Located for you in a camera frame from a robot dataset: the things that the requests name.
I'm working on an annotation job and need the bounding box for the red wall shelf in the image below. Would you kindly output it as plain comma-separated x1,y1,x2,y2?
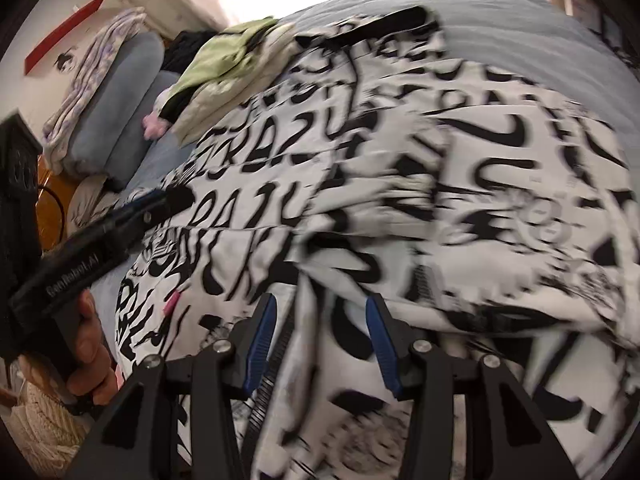
24,0,104,76

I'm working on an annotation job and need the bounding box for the folded blue quilt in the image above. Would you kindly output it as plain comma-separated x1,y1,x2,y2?
63,32,178,188

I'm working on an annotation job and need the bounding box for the black clothing pile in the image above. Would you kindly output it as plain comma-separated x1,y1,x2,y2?
160,30,217,74

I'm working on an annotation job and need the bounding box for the black white graffiti print jacket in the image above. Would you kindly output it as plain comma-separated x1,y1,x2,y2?
115,6,639,479

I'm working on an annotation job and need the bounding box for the person left hand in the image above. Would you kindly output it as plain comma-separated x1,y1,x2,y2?
66,289,118,406

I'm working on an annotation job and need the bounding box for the Hello Kitty plush toy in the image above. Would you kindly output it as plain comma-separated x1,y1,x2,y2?
142,89,171,141

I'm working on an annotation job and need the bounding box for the folded purple floral blanket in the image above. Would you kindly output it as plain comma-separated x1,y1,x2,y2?
42,6,146,174

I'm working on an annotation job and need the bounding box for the folded light green garment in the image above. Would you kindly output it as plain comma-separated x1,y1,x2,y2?
158,16,279,124

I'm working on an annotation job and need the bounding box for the blue bed cover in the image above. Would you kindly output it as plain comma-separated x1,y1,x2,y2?
89,0,640,311

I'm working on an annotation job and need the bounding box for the folded cream puffer jacket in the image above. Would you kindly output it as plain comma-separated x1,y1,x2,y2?
168,22,299,145

